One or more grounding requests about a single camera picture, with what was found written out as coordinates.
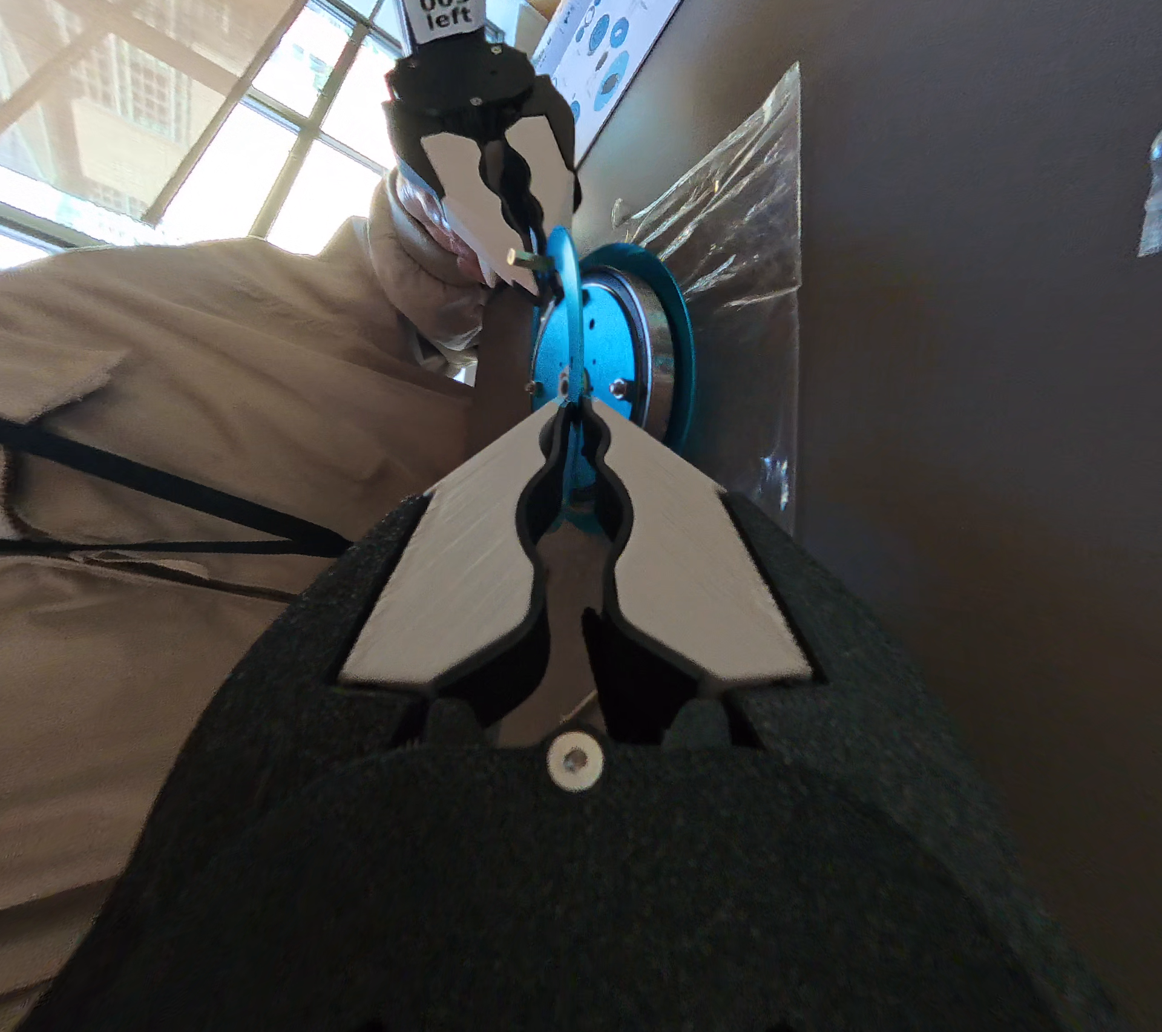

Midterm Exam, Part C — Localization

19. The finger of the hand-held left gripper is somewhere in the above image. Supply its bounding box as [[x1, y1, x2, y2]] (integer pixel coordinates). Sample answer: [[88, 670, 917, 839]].
[[494, 79, 584, 252], [384, 101, 550, 298]]

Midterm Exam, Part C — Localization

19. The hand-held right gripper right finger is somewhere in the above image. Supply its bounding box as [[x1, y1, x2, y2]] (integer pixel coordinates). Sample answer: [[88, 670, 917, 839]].
[[577, 399, 813, 697]]

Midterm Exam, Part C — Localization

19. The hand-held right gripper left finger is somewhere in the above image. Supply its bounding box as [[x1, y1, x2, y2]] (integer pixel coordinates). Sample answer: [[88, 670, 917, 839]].
[[338, 404, 575, 697]]

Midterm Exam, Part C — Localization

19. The blue metal turntable assembly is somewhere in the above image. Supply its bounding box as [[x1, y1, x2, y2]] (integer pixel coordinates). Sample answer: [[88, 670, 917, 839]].
[[522, 226, 698, 538]]

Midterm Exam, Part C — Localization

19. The grey desk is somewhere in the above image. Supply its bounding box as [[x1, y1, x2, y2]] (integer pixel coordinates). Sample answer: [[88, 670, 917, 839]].
[[472, 0, 1162, 1032]]

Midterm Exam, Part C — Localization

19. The large framed window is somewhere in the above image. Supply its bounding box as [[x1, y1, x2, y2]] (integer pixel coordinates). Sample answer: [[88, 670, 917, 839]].
[[0, 0, 546, 271]]

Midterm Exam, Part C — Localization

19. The large clear plastic bag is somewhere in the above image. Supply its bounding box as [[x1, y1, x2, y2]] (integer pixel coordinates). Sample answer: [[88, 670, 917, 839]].
[[581, 62, 802, 534]]

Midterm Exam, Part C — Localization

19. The person's beige jacket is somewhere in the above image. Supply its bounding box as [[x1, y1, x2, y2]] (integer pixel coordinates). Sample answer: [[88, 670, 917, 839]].
[[0, 219, 496, 1032]]

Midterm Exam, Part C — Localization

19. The small clear plastic bag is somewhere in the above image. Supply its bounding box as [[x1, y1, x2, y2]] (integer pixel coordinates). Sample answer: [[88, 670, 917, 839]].
[[1139, 128, 1162, 257]]

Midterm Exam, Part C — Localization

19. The black lanyard with reel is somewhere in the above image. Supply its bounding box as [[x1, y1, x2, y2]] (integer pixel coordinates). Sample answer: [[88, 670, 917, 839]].
[[0, 417, 355, 565]]

